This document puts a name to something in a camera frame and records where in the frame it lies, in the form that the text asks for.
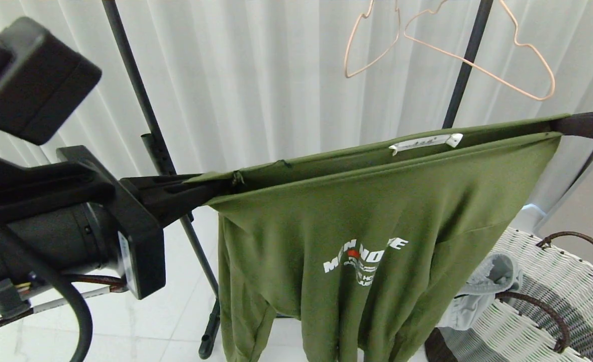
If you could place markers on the pink clothes hanger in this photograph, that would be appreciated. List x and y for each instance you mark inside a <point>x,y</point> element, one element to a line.
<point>502,82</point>
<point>346,63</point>

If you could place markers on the white laundry basket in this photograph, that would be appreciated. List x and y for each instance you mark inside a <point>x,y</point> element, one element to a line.
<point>553,281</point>

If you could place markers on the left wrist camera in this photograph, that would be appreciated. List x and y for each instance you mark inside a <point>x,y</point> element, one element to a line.
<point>35,80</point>

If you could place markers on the pale grey shorts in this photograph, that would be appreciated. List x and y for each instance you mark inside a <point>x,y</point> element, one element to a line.
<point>482,291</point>

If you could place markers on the green printed t-shirt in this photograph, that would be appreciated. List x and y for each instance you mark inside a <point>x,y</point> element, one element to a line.
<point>377,201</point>

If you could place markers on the black clothes rack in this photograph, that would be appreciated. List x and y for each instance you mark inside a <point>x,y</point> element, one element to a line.
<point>135,85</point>

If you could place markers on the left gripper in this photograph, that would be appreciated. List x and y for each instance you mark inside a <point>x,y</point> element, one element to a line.
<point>143,251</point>

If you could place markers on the white curtain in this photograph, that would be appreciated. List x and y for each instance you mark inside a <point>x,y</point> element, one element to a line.
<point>276,75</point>

